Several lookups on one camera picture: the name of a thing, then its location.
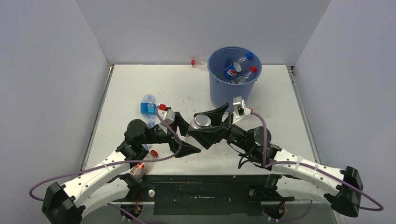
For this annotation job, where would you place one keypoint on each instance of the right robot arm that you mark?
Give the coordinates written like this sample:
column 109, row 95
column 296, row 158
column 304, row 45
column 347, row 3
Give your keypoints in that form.
column 298, row 177

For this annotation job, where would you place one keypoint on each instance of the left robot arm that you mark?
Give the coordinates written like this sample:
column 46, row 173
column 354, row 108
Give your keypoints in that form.
column 117, row 174

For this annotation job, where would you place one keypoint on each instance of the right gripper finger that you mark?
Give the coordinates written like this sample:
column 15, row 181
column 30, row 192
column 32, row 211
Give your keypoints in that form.
column 207, row 136
column 216, row 115

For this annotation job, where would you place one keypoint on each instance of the small red cap bottle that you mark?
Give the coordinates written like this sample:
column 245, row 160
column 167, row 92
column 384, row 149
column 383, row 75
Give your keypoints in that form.
column 140, row 169

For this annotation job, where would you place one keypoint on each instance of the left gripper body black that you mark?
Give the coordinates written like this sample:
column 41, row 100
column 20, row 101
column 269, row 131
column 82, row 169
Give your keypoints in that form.
column 159, row 136

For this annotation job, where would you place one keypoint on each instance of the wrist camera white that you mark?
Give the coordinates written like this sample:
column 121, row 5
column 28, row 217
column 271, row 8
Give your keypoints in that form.
column 240, row 108
column 166, row 114

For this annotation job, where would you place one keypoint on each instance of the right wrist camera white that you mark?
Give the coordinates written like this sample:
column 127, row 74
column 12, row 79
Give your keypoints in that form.
column 240, row 108

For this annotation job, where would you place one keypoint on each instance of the crushed blue label bottle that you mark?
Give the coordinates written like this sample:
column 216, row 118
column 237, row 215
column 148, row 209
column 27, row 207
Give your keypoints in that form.
column 148, row 109

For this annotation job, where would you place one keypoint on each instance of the red label clear bottle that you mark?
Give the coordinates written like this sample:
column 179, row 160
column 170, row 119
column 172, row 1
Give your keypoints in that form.
column 246, row 77

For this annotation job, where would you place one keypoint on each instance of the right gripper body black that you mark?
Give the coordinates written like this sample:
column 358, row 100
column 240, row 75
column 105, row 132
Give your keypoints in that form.
column 237, row 136

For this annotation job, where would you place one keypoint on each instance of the red cap bottle by wall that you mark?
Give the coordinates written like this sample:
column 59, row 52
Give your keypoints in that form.
column 200, row 64

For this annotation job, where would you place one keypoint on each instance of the blue label blue cap bottle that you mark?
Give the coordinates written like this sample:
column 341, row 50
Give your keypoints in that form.
column 242, row 62

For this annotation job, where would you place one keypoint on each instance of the pepsi bottle blue cap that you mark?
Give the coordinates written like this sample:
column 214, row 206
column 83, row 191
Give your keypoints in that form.
column 231, row 72

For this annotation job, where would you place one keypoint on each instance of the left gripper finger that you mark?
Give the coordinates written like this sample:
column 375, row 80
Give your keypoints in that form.
column 180, row 124
column 182, row 148

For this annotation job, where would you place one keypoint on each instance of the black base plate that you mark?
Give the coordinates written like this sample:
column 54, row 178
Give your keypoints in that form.
column 202, row 194

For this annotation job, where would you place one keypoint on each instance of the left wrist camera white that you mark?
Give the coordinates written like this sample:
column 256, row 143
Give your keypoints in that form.
column 166, row 114

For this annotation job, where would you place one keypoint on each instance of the blue plastic bin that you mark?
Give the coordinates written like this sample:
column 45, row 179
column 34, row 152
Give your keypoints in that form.
column 222, row 92

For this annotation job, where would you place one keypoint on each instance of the clear jar silver lid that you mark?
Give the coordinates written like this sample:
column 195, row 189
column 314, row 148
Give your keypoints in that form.
column 199, row 121

